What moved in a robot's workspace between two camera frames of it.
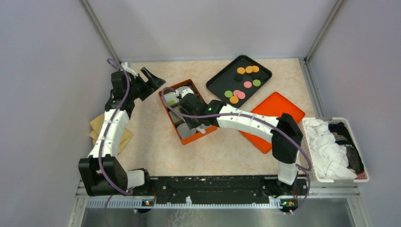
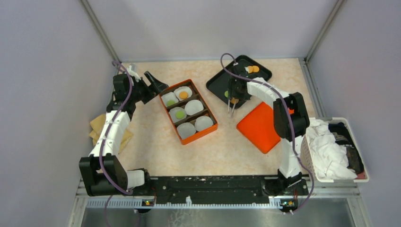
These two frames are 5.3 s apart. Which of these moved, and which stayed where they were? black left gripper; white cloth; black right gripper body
Moved: black right gripper body
Stayed: white cloth; black left gripper
